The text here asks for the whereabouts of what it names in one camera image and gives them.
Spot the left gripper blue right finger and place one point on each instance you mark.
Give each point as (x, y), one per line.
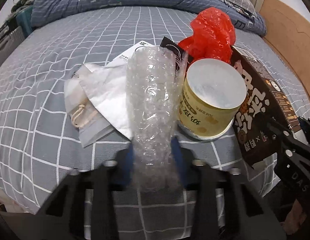
(183, 161)

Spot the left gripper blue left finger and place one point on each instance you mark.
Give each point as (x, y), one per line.
(125, 160)

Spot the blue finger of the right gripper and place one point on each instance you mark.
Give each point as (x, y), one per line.
(305, 125)

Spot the dark brown snack box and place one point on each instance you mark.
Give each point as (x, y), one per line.
(265, 101)

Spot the yellow instant noodle cup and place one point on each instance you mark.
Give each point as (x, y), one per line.
(212, 94)

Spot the white paper bag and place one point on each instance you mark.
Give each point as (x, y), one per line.
(95, 100)

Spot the bubble wrap roll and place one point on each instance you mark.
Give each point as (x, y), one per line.
(154, 80)

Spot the black wet wipe sachet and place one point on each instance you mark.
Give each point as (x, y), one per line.
(177, 52)

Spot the white earphone box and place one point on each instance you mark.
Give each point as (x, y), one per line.
(127, 54)

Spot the red plastic bag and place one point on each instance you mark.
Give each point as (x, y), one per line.
(213, 36)

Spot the person's right hand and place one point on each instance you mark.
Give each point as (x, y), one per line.
(296, 220)

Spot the grey checked bed sheet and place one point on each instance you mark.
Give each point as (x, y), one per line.
(39, 145)

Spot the grey hard suitcase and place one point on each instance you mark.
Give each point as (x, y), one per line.
(10, 43)

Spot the teal suitcase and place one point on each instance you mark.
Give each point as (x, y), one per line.
(23, 19)

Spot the clutter on suitcases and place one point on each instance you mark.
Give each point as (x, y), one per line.
(10, 23)

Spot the wooden bed frame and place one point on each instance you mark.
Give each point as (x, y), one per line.
(288, 33)

